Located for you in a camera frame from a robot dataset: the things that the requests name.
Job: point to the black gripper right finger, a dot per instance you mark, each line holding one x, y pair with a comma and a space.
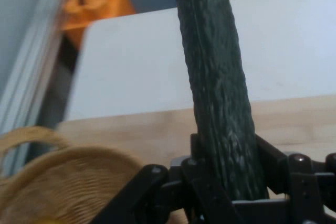
302, 182

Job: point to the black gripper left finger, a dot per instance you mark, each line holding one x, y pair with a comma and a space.
204, 182

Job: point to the dark green cucumber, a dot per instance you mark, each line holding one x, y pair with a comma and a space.
215, 77

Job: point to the wooden cutting board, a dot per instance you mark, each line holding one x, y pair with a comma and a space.
157, 129

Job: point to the woven wicker basket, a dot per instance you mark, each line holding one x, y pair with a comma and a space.
68, 182

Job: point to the aluminium wall rail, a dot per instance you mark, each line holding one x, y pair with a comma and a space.
31, 77

